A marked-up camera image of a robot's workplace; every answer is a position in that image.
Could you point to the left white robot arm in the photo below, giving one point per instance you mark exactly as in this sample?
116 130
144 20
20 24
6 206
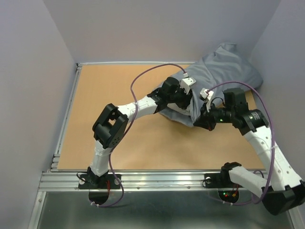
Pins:
110 127

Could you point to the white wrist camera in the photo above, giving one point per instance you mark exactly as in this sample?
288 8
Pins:
206 95
186 83

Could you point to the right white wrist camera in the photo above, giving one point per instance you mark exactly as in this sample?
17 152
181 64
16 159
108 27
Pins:
206 95

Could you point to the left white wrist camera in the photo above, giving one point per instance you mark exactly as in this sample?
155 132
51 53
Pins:
186 83

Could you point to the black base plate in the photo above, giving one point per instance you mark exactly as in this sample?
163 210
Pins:
107 181
217 180

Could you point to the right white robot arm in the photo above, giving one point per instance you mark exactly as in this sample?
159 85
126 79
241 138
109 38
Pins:
284 189

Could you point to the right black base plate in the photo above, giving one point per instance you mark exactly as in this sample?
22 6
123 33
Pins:
217 180

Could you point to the grey pillowcase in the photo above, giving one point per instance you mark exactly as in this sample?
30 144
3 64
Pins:
222 65

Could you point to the metal front panel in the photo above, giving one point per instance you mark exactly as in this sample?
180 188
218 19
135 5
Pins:
155 210

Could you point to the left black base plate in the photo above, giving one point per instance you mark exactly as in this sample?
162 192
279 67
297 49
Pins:
107 181

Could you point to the white pillow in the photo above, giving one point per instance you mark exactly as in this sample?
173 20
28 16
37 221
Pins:
175 111

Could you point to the aluminium frame rail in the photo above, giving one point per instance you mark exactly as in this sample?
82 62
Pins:
143 180

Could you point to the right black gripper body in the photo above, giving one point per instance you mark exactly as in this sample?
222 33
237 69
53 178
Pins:
215 116

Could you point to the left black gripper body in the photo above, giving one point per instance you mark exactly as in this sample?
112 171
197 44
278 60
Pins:
179 97

